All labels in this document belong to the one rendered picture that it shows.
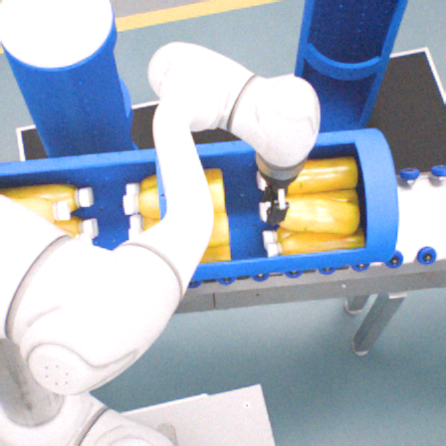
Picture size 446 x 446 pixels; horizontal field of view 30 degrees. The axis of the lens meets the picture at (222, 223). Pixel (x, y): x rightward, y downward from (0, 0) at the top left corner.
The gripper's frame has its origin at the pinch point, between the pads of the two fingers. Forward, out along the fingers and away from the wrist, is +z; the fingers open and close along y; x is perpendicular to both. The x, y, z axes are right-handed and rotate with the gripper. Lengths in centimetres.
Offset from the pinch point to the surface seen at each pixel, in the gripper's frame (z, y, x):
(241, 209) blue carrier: 25.2, 10.4, 4.2
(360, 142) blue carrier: -0.3, 11.8, -19.4
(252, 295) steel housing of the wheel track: 34.0, -7.4, 3.5
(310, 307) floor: 122, 13, -22
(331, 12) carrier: 70, 94, -35
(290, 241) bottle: 13.1, -2.9, -4.1
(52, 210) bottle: 4.9, 5.4, 43.7
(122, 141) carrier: 67, 53, 33
